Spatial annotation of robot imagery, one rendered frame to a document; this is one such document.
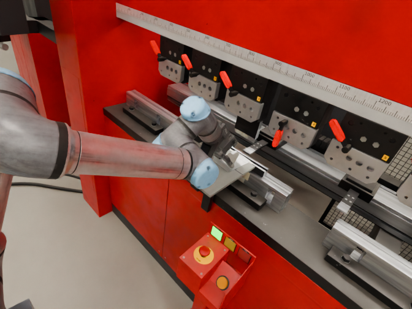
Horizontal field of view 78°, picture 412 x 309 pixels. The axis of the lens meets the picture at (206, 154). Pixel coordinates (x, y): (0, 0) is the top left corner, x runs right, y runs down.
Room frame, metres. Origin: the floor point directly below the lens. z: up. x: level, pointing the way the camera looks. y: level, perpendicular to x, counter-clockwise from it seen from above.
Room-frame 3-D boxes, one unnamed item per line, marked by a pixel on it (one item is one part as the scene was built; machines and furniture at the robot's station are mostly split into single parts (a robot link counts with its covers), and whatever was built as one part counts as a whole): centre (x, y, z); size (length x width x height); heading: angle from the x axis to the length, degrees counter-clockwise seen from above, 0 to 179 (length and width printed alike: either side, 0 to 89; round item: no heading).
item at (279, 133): (0.74, -0.22, 1.20); 0.04 x 0.02 x 0.10; 143
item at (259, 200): (0.81, -0.13, 0.89); 0.30 x 0.05 x 0.03; 53
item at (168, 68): (1.14, 0.20, 1.26); 0.15 x 0.09 x 0.17; 53
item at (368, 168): (0.65, -0.43, 1.26); 0.15 x 0.09 x 0.17; 53
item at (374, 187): (0.75, -0.57, 1.01); 0.26 x 0.12 x 0.05; 143
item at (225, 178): (0.76, -0.05, 1.00); 0.26 x 0.18 x 0.01; 143
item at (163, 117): (1.22, 0.30, 0.92); 0.50 x 0.06 x 0.10; 53
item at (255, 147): (1.00, -0.24, 1.01); 0.26 x 0.12 x 0.05; 143
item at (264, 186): (0.85, -0.18, 0.92); 0.39 x 0.06 x 0.10; 53
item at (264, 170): (0.86, -0.16, 0.99); 0.20 x 0.03 x 0.03; 53
